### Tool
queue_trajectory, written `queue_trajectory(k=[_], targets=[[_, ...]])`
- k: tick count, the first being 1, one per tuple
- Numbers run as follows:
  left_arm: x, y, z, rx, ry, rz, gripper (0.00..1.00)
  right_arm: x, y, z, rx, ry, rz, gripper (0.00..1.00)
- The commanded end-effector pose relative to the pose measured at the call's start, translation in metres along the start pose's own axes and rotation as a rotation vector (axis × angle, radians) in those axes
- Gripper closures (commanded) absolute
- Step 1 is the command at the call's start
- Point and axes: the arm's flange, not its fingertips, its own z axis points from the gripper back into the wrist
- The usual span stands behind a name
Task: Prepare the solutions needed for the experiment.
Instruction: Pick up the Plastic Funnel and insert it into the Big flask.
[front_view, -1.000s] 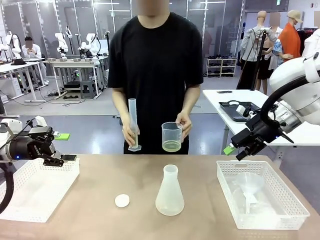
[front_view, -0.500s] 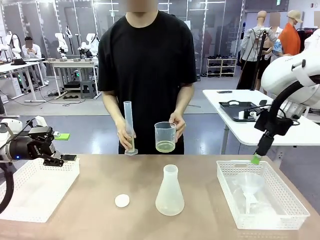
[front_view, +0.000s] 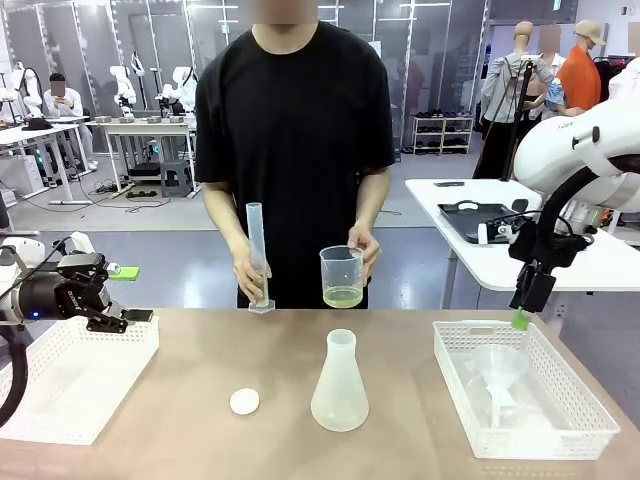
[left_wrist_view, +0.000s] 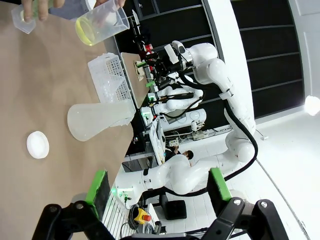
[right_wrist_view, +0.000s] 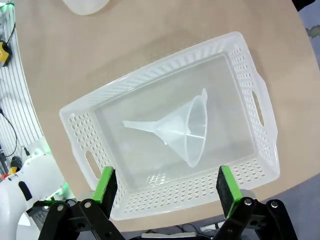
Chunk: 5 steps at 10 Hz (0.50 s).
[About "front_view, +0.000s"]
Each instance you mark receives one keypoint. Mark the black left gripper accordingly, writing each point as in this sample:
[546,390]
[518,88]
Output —
[60,292]

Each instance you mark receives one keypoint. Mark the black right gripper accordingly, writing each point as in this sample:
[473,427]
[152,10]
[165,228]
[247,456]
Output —
[540,290]

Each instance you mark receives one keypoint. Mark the clear plastic funnel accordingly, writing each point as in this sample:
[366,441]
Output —
[495,362]

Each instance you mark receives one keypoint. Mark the white perforated plastic basket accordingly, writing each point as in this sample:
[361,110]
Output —
[575,400]
[75,380]

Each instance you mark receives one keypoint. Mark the clear plastic graduated cylinder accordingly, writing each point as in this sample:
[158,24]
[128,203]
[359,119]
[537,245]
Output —
[255,225]

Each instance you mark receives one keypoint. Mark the white round flask cap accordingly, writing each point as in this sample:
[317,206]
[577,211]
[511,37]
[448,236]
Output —
[244,401]

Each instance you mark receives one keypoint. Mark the clear plastic beaker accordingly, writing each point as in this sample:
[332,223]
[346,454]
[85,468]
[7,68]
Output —
[342,280]

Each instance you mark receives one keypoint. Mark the translucent plastic Erlenmeyer flask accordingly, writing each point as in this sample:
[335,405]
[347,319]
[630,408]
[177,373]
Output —
[340,395]

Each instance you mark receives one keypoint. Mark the person's left forearm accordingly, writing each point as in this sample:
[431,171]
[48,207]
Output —
[372,200]

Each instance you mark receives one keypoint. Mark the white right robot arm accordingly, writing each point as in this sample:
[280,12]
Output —
[560,145]

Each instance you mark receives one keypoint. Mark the person's right forearm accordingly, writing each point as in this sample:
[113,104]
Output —
[222,210]

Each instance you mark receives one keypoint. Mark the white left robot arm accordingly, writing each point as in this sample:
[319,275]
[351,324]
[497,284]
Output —
[22,250]

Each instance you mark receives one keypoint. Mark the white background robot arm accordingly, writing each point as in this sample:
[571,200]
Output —
[31,87]
[182,85]
[122,82]

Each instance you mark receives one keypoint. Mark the person's right hand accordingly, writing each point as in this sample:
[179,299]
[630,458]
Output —
[242,270]

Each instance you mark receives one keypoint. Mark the person's left hand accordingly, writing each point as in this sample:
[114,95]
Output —
[372,255]

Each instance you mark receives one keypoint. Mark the clear plastic bag with label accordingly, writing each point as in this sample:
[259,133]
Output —
[525,415]

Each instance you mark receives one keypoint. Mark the black box under desk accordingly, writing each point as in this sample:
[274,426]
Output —
[144,170]

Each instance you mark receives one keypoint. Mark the light grey step stool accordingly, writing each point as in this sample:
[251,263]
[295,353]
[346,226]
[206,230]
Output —
[176,177]

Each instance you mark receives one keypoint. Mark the black smartphone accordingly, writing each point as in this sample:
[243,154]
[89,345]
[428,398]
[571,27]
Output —
[448,184]

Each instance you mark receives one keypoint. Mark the white desk with trays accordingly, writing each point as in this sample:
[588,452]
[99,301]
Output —
[145,127]

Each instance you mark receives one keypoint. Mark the white desk with hat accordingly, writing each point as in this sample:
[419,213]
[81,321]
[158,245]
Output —
[30,134]

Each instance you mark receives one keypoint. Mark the shoe rack with shoes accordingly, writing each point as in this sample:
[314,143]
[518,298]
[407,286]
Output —
[442,135]

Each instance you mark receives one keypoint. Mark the seated person in white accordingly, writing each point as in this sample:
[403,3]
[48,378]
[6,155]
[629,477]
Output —
[62,102]

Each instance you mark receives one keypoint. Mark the black tripod stand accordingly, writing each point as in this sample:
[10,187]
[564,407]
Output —
[520,105]

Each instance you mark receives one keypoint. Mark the person in black T-shirt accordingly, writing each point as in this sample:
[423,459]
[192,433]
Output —
[295,150]

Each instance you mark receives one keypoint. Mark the mannequin in grey shirt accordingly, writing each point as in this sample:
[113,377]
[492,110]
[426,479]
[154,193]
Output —
[500,85]

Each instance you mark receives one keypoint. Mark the mannequin in orange with cap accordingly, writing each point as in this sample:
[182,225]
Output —
[580,80]

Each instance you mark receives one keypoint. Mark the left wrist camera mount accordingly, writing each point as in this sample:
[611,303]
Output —
[81,242]

